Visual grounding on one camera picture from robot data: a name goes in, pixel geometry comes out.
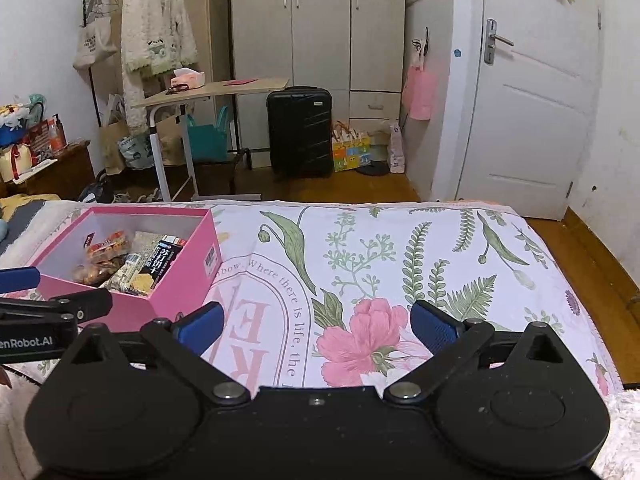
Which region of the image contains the black soda cracker packet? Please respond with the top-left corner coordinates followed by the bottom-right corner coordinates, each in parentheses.
top-left (128, 235), bottom-right (186, 296)

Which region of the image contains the clear mixed nuts bag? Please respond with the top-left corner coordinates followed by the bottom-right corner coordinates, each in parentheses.
top-left (72, 231), bottom-right (131, 287)

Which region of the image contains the white bedroom door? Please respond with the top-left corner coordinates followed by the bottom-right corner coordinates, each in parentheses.
top-left (458, 0), bottom-right (601, 220)

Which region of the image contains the person's left hand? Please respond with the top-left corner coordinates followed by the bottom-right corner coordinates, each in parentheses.
top-left (0, 366), bottom-right (13, 389)

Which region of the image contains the pink cardboard box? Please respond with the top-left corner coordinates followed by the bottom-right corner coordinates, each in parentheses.
top-left (32, 205), bottom-right (221, 332)

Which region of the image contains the wooden nightstand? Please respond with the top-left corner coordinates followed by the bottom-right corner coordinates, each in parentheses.
top-left (1, 140), bottom-right (96, 200)

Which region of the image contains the floral bedspread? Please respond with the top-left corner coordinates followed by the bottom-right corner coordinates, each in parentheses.
top-left (0, 199), bottom-right (626, 480)

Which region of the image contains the cream gift box red ribbon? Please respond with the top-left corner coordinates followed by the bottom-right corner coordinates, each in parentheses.
top-left (0, 143), bottom-right (35, 182)

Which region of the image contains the orange drink bottle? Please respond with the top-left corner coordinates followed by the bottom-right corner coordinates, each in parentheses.
top-left (48, 114), bottom-right (66, 156)

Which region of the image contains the blue flower basket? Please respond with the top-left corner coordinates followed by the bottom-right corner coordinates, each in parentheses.
top-left (0, 104), bottom-right (29, 148)

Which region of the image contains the brown paper bag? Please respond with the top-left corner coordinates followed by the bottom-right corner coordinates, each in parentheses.
top-left (99, 120), bottom-right (129, 176)

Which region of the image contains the white printed plastic bag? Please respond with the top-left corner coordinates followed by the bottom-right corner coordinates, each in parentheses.
top-left (387, 122), bottom-right (406, 174)

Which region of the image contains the teal shopping bag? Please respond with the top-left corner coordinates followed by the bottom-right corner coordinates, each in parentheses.
top-left (186, 105), bottom-right (229, 162)

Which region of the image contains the colourful gift bag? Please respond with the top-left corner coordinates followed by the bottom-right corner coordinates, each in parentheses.
top-left (332, 122), bottom-right (371, 172)

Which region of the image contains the wooden rolling side table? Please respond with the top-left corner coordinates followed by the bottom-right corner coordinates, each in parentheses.
top-left (131, 77), bottom-right (288, 202)

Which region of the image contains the pink hanging bag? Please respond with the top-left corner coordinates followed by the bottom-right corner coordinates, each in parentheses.
top-left (401, 66), bottom-right (437, 122)

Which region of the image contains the black hard-shell suitcase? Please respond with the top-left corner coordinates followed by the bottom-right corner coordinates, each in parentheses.
top-left (266, 86), bottom-right (333, 180)

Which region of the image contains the pink tissue box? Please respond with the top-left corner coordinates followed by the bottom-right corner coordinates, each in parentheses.
top-left (170, 67), bottom-right (206, 91)

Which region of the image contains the red booklet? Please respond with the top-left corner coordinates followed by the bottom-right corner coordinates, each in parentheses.
top-left (224, 78), bottom-right (259, 87)

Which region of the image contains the canvas tote bag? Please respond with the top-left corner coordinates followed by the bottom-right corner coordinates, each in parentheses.
top-left (73, 0), bottom-right (117, 70)

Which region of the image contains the cream knitted cardigan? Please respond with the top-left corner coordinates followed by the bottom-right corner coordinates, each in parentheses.
top-left (120, 0), bottom-right (198, 136)

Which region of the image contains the white wardrobe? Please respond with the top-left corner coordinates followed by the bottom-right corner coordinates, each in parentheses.
top-left (229, 0), bottom-right (407, 168)

